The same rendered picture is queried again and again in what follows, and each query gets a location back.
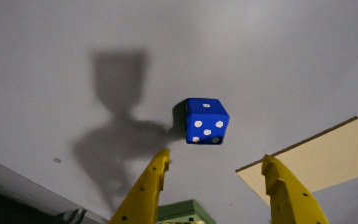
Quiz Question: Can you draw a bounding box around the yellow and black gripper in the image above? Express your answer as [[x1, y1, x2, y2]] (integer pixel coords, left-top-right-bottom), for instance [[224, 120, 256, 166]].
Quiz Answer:
[[107, 149, 329, 224]]

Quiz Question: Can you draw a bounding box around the dark blue die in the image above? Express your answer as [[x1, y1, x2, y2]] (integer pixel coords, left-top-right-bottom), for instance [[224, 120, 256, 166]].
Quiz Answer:
[[185, 98, 230, 145]]

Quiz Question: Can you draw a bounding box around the tan flat mat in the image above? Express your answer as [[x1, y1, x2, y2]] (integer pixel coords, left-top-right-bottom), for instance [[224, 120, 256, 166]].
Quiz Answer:
[[236, 116, 358, 206]]

